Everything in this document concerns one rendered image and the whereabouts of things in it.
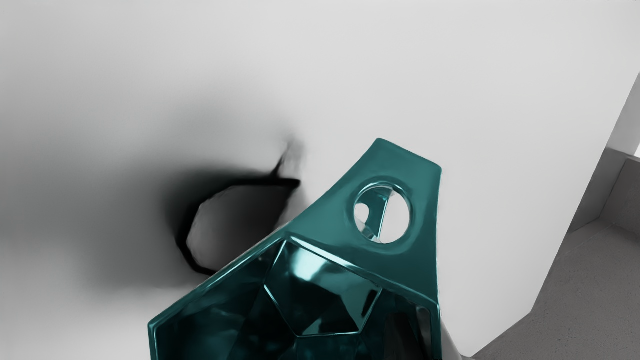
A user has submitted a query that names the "teal faceted mug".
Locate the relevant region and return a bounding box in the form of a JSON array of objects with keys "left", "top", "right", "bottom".
[{"left": 148, "top": 138, "right": 444, "bottom": 360}]

